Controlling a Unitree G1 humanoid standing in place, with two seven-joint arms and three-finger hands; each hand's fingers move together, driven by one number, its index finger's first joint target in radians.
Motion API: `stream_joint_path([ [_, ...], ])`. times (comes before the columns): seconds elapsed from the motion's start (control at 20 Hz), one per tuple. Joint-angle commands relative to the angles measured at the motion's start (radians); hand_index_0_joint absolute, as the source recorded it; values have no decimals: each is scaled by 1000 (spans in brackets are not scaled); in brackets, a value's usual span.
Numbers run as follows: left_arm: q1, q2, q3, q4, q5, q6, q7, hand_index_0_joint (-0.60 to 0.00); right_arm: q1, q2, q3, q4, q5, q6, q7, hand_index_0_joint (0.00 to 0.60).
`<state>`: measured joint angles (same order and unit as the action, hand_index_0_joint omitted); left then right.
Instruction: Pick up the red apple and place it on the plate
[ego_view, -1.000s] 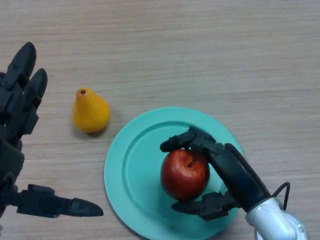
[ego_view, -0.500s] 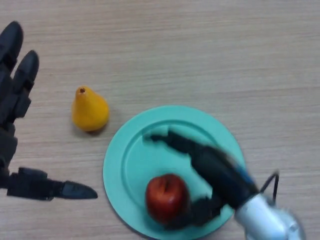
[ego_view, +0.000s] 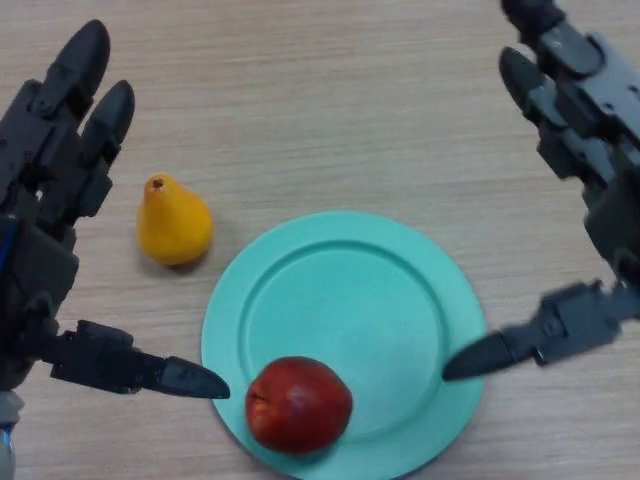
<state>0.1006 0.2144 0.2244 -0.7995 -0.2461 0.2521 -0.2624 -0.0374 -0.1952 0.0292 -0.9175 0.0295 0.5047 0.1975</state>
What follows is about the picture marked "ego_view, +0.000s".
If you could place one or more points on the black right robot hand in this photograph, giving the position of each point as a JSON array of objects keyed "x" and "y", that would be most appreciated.
[{"x": 610, "y": 150}]

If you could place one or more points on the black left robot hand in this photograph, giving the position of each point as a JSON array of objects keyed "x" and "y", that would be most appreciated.
[{"x": 40, "y": 200}]

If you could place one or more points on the red apple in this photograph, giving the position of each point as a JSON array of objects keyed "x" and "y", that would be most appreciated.
[{"x": 300, "y": 405}]

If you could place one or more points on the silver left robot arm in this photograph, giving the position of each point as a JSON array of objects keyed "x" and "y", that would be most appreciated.
[{"x": 7, "y": 435}]

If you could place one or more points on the green round plate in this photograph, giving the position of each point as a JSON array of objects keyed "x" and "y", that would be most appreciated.
[{"x": 345, "y": 300}]

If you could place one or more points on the yellow pear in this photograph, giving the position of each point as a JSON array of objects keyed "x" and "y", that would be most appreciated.
[{"x": 175, "y": 230}]

